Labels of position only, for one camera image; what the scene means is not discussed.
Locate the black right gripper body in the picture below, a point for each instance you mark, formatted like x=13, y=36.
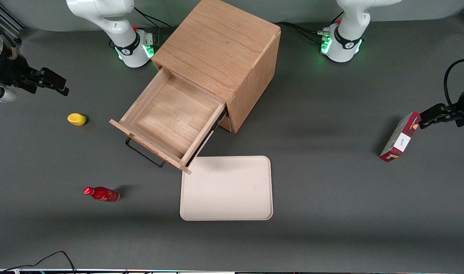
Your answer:
x=9, y=69

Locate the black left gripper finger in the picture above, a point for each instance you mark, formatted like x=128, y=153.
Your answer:
x=433, y=110
x=431, y=121

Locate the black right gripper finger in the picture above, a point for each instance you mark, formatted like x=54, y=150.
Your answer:
x=58, y=90
x=53, y=77

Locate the wooden drawer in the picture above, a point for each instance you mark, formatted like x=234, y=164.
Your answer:
x=171, y=110

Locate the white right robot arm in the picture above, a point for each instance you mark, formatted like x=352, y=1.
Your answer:
x=117, y=26

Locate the yellow lemon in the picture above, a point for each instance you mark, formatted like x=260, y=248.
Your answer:
x=76, y=119

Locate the red and white carton box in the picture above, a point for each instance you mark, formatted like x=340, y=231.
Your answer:
x=399, y=140

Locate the red bottle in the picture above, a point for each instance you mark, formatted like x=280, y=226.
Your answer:
x=104, y=194

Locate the wooden cabinet body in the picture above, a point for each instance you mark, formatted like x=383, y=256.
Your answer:
x=220, y=49

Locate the beige rectangular tray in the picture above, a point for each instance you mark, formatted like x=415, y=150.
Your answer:
x=226, y=188

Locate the aluminium frame rail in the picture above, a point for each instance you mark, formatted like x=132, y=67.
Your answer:
x=5, y=17

